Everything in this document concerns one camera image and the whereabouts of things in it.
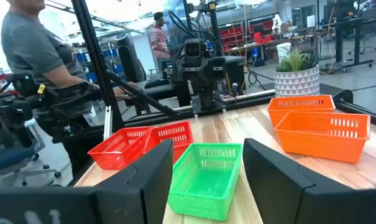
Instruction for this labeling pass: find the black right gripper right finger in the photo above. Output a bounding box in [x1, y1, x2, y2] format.
[242, 138, 376, 224]

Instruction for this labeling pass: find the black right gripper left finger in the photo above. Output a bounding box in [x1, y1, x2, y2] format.
[0, 139, 175, 224]

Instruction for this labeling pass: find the red plastic basket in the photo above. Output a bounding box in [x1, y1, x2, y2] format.
[143, 121, 194, 165]
[87, 126, 153, 170]

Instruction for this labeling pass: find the green plastic basket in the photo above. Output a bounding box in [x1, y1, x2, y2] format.
[167, 142, 244, 222]

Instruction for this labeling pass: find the red storage bin shelf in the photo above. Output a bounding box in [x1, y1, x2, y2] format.
[218, 19, 275, 48]

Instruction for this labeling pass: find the person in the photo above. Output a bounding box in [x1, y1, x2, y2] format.
[0, 0, 139, 179]
[149, 11, 172, 73]

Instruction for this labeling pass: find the orange plastic basket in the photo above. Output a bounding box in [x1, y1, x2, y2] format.
[267, 95, 336, 128]
[274, 111, 372, 164]

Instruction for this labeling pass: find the black cylindrical tower fan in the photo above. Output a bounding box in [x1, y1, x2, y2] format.
[115, 32, 147, 83]

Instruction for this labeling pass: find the white cylinder bin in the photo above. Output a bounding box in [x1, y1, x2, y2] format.
[276, 42, 292, 63]

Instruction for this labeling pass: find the blue office chair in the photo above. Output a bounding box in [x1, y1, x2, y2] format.
[0, 118, 62, 188]

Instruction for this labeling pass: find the white patterned pot with plant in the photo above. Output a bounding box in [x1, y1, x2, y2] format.
[273, 46, 321, 98]

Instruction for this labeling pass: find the black standing desk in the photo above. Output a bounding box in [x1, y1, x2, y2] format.
[319, 15, 376, 73]

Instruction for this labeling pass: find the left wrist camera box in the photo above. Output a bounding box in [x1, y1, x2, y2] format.
[184, 38, 204, 58]

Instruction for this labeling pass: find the black table frame rail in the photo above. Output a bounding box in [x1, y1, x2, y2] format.
[52, 89, 276, 144]
[319, 83, 376, 129]

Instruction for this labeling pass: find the black frame post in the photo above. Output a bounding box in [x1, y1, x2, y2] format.
[70, 0, 125, 133]

